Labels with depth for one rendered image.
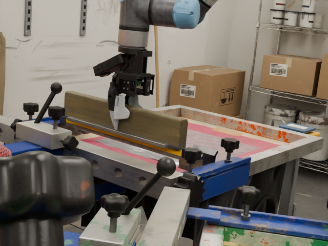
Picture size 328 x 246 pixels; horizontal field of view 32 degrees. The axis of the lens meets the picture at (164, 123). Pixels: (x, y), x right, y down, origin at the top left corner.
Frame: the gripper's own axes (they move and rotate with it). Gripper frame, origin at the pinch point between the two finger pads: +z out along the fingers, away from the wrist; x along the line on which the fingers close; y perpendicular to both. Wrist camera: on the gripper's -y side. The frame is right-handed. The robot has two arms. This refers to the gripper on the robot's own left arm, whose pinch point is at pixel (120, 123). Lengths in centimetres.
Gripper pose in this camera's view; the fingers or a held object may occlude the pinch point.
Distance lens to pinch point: 148.1
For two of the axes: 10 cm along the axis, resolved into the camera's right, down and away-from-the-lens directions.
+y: 7.8, 2.0, -6.0
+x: 6.2, -1.1, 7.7
